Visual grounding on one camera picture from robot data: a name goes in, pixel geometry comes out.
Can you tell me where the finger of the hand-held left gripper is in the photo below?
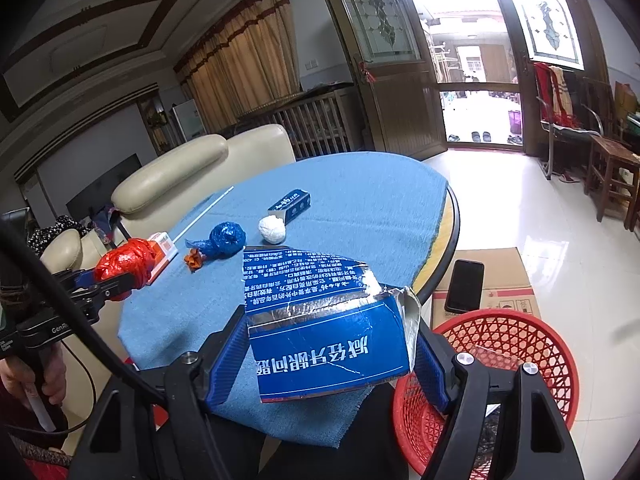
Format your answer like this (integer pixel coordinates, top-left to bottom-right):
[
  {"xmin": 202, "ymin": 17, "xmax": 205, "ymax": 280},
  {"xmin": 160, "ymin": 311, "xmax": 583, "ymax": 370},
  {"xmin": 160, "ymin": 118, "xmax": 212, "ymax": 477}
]
[
  {"xmin": 75, "ymin": 272, "xmax": 136, "ymax": 328},
  {"xmin": 50, "ymin": 267, "xmax": 98, "ymax": 293}
]

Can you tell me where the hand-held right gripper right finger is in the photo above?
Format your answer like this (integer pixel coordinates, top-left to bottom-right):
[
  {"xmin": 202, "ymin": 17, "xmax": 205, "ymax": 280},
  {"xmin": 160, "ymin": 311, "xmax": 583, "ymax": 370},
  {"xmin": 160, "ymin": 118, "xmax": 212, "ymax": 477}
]
[{"xmin": 415, "ymin": 327, "xmax": 586, "ymax": 480}]

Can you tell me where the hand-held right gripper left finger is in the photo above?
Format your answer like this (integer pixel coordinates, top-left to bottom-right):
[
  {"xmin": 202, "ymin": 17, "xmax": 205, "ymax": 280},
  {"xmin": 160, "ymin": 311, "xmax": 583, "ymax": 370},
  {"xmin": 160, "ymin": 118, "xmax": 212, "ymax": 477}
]
[{"xmin": 67, "ymin": 305, "xmax": 261, "ymax": 480}]

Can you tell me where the red plastic bag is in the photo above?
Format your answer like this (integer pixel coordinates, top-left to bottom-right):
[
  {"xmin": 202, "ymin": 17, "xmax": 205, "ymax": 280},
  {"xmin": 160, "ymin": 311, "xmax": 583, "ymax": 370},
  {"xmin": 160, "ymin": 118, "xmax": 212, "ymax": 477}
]
[{"xmin": 94, "ymin": 238, "xmax": 156, "ymax": 302}]

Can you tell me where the blue carton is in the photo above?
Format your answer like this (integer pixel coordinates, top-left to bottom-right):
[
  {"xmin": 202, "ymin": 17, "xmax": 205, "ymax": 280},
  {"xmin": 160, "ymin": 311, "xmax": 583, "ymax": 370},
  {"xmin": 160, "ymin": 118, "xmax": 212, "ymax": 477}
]
[{"xmin": 241, "ymin": 246, "xmax": 421, "ymax": 404}]

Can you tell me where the red plastic basket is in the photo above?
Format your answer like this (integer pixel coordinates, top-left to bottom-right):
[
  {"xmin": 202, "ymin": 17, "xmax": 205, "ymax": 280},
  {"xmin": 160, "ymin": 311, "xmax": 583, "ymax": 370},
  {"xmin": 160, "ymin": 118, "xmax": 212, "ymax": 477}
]
[{"xmin": 392, "ymin": 308, "xmax": 581, "ymax": 480}]

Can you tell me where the blue plastic bag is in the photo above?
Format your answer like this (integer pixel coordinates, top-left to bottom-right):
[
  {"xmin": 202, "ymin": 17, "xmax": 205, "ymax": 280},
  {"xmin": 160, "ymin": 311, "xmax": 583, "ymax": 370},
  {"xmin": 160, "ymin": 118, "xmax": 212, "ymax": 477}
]
[{"xmin": 192, "ymin": 221, "xmax": 247, "ymax": 260}]

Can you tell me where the white paper ball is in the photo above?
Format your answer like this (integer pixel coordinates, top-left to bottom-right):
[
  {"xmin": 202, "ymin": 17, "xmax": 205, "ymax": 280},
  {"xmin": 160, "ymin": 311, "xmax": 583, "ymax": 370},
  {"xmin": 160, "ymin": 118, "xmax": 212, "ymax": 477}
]
[{"xmin": 258, "ymin": 216, "xmax": 287, "ymax": 245}]

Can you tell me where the blue white box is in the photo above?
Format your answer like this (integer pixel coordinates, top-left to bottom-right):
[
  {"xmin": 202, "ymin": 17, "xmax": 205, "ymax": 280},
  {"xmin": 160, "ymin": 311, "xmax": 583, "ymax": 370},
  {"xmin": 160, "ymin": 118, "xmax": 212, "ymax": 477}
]
[{"xmin": 267, "ymin": 188, "xmax": 311, "ymax": 224}]

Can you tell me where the person's left hand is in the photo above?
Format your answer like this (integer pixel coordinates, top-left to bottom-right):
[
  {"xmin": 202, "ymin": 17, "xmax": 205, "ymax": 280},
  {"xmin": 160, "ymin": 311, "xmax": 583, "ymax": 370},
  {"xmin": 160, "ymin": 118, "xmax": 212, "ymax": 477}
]
[{"xmin": 0, "ymin": 347, "xmax": 68, "ymax": 411}]

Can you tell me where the dark patterned cloth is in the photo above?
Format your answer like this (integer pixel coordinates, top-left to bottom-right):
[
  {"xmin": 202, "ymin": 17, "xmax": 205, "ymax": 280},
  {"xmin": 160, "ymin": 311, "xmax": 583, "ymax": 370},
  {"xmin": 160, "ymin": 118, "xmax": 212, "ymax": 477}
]
[{"xmin": 27, "ymin": 215, "xmax": 93, "ymax": 256}]

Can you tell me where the blue red cloth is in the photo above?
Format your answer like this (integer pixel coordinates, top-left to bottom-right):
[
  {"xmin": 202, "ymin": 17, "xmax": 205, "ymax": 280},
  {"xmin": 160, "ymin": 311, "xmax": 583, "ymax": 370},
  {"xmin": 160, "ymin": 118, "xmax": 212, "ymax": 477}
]
[{"xmin": 90, "ymin": 205, "xmax": 121, "ymax": 246}]

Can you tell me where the orange white box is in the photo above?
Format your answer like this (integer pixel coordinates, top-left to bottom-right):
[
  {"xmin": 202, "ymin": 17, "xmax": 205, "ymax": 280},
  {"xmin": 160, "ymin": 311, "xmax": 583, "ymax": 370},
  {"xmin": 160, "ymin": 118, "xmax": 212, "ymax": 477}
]
[{"xmin": 145, "ymin": 231, "xmax": 179, "ymax": 286}]

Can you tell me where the red shopping bag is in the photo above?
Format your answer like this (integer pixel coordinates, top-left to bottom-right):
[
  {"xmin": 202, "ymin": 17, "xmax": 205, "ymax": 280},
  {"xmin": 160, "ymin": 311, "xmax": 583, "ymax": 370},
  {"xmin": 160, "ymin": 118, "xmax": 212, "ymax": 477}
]
[{"xmin": 122, "ymin": 355, "xmax": 171, "ymax": 428}]

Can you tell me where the black smartphone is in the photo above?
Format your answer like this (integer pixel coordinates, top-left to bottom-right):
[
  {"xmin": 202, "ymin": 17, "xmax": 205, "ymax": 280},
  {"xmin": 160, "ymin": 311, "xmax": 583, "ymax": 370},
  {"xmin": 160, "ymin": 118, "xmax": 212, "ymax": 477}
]
[{"xmin": 444, "ymin": 259, "xmax": 485, "ymax": 315}]

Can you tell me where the black television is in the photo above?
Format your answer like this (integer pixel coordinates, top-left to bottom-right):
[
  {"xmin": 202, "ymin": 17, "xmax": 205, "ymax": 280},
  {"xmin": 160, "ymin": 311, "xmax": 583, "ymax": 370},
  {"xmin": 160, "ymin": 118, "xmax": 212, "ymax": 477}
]
[{"xmin": 65, "ymin": 154, "xmax": 143, "ymax": 221}]

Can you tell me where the cardboard box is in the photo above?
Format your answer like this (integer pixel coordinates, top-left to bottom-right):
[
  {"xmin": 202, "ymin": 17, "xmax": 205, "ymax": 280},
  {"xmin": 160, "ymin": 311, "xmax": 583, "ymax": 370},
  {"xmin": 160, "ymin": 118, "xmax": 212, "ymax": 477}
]
[{"xmin": 430, "ymin": 246, "xmax": 543, "ymax": 321}]

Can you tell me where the round wooden table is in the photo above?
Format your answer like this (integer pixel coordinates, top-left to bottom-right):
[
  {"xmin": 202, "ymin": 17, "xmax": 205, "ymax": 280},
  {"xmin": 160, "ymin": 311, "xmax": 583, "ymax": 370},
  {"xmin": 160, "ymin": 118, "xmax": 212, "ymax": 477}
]
[{"xmin": 415, "ymin": 182, "xmax": 461, "ymax": 306}]

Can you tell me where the thin white stick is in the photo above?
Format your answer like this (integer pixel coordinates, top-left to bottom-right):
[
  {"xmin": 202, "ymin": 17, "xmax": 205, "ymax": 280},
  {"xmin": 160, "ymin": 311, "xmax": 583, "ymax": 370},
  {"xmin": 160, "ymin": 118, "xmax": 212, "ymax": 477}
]
[{"xmin": 171, "ymin": 186, "xmax": 235, "ymax": 242}]

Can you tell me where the wooden display shelf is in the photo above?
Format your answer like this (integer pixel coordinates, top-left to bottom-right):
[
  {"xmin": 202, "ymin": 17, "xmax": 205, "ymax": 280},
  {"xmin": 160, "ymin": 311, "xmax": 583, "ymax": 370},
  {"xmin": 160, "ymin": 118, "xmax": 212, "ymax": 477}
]
[{"xmin": 137, "ymin": 92, "xmax": 173, "ymax": 156}]

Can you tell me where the cream leather sofa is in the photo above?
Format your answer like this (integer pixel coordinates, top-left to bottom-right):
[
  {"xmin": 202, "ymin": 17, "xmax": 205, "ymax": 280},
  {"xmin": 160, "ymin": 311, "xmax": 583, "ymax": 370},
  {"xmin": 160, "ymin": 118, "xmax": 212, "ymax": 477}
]
[{"xmin": 40, "ymin": 124, "xmax": 296, "ymax": 361}]

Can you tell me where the white standing air conditioner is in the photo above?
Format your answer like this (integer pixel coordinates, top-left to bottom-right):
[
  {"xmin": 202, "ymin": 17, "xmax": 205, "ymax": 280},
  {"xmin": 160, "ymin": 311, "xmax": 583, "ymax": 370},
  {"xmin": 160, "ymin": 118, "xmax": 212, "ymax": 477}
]
[{"xmin": 172, "ymin": 100, "xmax": 206, "ymax": 142}]

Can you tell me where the wooden crib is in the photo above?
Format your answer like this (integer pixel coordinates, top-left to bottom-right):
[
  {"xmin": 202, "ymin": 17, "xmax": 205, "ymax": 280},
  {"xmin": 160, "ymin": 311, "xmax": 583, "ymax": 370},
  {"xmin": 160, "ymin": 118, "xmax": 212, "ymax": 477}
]
[{"xmin": 235, "ymin": 82, "xmax": 366, "ymax": 161}]

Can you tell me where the open wooden glass door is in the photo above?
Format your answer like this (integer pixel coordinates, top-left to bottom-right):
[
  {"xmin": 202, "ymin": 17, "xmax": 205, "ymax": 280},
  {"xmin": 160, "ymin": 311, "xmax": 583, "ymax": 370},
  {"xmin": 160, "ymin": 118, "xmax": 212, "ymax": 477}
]
[{"xmin": 312, "ymin": 0, "xmax": 448, "ymax": 158}]

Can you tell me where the tan curtain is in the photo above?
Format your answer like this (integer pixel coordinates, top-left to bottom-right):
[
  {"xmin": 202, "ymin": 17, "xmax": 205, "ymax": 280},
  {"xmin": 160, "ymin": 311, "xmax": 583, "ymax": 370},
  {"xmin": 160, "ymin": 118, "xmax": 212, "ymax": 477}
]
[{"xmin": 174, "ymin": 0, "xmax": 301, "ymax": 131}]

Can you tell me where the wooden stool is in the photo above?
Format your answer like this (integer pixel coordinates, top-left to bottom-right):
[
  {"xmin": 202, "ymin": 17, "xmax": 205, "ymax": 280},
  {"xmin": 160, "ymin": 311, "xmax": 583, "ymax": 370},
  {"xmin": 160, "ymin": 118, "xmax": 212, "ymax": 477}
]
[{"xmin": 582, "ymin": 135, "xmax": 640, "ymax": 223}]

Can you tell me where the red garment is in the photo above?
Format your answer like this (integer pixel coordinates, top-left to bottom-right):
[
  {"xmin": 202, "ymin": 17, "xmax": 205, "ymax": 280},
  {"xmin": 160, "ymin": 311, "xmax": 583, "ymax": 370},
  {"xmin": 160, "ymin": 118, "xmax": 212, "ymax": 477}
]
[{"xmin": 532, "ymin": 61, "xmax": 576, "ymax": 128}]

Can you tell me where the red door tassel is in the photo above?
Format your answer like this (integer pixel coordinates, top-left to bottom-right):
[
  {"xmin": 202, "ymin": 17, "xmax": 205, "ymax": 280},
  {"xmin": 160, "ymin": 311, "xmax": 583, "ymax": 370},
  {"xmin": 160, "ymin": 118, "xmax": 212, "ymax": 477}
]
[{"xmin": 356, "ymin": 57, "xmax": 378, "ymax": 86}]

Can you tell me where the brown bag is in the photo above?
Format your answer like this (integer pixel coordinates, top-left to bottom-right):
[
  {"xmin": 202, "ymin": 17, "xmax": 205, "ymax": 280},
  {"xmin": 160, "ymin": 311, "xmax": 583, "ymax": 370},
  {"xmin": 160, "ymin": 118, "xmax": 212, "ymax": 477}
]
[{"xmin": 612, "ymin": 81, "xmax": 640, "ymax": 116}]

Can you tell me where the closed wooden glass door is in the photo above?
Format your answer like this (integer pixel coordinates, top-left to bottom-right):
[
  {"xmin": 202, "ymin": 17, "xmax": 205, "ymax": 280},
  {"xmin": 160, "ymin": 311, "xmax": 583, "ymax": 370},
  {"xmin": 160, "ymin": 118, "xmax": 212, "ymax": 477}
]
[{"xmin": 497, "ymin": 0, "xmax": 608, "ymax": 156}]

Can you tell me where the thick black cable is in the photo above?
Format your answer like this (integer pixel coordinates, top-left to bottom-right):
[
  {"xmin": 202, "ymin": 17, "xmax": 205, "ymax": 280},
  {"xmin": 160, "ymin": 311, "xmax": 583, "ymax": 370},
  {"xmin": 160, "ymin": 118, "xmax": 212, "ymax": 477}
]
[{"xmin": 0, "ymin": 217, "xmax": 168, "ymax": 408}]

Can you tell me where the thin black cable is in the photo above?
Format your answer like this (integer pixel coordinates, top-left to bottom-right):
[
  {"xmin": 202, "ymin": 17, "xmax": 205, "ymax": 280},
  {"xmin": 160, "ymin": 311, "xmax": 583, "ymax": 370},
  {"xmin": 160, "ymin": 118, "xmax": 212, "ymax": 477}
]
[{"xmin": 0, "ymin": 342, "xmax": 98, "ymax": 436}]

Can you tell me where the metal frame chair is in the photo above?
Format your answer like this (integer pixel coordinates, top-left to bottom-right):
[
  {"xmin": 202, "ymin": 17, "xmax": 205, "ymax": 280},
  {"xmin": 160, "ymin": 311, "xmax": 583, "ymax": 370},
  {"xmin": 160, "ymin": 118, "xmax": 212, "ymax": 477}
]
[{"xmin": 532, "ymin": 62, "xmax": 601, "ymax": 181}]

